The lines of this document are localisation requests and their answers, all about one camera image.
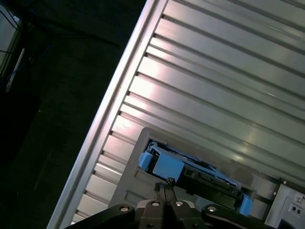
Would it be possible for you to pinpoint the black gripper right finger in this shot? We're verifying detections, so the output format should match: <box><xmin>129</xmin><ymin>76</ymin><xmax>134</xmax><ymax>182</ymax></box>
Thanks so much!
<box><xmin>166</xmin><ymin>179</ymin><xmax>267</xmax><ymax>229</ymax></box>

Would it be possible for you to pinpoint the black PC case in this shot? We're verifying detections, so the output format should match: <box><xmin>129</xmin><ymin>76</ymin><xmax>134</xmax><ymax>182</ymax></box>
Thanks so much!
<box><xmin>264</xmin><ymin>177</ymin><xmax>305</xmax><ymax>229</ymax></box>

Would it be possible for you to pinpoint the grey parts rack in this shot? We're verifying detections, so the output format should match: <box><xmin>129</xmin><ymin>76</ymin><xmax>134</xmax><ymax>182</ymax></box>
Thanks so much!
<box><xmin>107</xmin><ymin>127</ymin><xmax>283</xmax><ymax>229</ymax></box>

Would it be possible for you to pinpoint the hard disk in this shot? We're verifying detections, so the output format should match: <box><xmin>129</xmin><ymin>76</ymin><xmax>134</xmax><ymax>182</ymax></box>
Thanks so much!
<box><xmin>138</xmin><ymin>140</ymin><xmax>254</xmax><ymax>217</ymax></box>

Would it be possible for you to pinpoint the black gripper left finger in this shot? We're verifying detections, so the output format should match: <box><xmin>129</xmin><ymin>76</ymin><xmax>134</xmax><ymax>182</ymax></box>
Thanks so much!
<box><xmin>71</xmin><ymin>182</ymin><xmax>167</xmax><ymax>229</ymax></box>

